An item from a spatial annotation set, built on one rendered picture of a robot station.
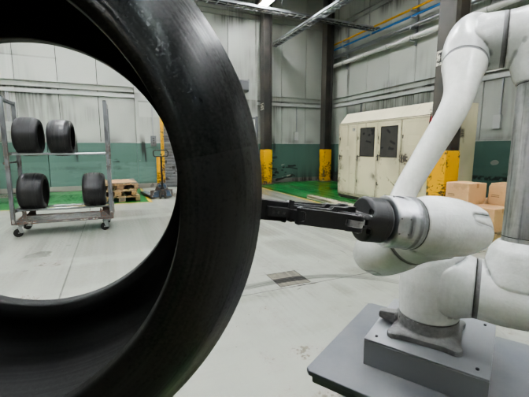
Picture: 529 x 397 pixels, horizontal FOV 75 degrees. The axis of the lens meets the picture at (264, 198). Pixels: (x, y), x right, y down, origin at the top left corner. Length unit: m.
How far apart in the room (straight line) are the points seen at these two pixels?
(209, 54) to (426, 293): 0.82
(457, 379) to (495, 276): 0.26
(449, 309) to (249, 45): 12.13
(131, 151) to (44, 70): 3.05
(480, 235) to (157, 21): 0.57
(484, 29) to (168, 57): 0.83
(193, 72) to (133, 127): 11.14
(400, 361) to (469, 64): 0.74
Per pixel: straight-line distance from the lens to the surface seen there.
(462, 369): 1.01
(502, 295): 0.99
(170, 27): 0.33
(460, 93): 0.89
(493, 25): 1.03
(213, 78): 0.33
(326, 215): 0.50
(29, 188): 5.78
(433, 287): 0.99
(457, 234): 0.64
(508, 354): 1.29
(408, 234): 0.59
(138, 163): 11.37
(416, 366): 1.03
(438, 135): 0.85
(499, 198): 5.84
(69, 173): 11.42
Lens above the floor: 1.24
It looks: 8 degrees down
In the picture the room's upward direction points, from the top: straight up
